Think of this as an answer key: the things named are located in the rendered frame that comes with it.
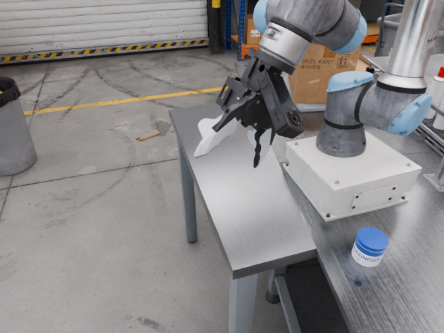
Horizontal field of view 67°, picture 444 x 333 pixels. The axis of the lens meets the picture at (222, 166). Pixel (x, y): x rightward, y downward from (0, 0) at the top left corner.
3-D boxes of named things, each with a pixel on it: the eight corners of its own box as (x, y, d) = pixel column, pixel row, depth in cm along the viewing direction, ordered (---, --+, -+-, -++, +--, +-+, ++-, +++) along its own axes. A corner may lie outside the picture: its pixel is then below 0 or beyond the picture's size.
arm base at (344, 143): (375, 153, 101) (382, 123, 95) (328, 160, 99) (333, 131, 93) (349, 131, 113) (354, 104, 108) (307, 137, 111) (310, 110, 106)
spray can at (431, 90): (435, 119, 132) (457, 69, 120) (423, 120, 132) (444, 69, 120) (427, 113, 136) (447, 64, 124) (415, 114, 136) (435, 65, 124)
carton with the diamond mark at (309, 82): (347, 105, 149) (362, 43, 133) (293, 103, 151) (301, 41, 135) (333, 79, 174) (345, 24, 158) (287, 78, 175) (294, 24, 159)
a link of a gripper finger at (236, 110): (217, 139, 57) (256, 110, 58) (222, 145, 56) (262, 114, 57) (207, 120, 53) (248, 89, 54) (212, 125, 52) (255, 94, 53)
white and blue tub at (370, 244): (386, 261, 83) (395, 243, 79) (365, 271, 80) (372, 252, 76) (366, 242, 88) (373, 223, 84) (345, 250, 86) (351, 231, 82)
